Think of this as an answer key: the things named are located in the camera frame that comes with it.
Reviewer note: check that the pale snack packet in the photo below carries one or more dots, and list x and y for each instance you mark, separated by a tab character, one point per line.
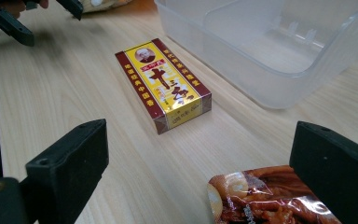
105	4

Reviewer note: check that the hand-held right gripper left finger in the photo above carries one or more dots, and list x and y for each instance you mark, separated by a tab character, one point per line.
71	161

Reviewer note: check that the yellow and maroon spice box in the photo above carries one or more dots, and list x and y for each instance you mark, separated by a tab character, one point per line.
164	84

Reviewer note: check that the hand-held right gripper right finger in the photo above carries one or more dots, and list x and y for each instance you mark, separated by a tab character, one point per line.
338	174

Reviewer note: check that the clear plastic container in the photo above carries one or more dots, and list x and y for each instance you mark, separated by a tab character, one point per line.
261	62

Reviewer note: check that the green and brown seasoning packet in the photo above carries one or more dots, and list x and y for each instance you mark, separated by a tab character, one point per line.
261	199

